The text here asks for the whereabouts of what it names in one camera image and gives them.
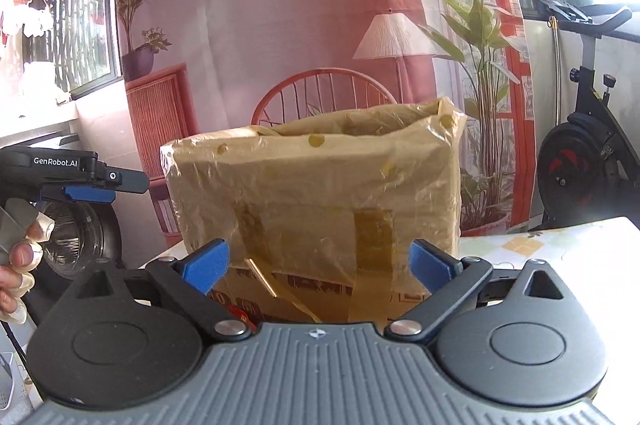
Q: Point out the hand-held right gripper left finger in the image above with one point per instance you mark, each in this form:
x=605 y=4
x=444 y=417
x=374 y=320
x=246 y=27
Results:
x=207 y=266

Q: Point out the hanging white laundry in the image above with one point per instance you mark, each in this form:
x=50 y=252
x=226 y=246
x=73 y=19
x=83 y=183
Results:
x=25 y=20

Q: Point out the person's left hand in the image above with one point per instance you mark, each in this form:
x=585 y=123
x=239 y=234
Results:
x=22 y=255

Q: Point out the printed backdrop cloth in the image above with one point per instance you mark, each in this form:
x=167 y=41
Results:
x=310 y=5

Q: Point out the washing machine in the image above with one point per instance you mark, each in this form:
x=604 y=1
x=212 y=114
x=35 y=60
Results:
x=80 y=235

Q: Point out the red snack packet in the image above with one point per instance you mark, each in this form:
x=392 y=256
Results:
x=239 y=312

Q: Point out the black exercise bike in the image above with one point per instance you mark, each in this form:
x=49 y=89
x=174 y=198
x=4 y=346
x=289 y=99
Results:
x=585 y=155

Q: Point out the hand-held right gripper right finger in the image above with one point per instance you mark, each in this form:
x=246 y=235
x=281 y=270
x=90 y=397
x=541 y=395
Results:
x=430 y=266

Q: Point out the metal pole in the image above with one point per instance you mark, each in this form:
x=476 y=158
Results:
x=555 y=75

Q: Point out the cardboard box with plastic liner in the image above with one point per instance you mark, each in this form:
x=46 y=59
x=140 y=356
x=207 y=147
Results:
x=320 y=185

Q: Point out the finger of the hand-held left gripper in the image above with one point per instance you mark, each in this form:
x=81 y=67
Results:
x=125 y=180
x=90 y=193

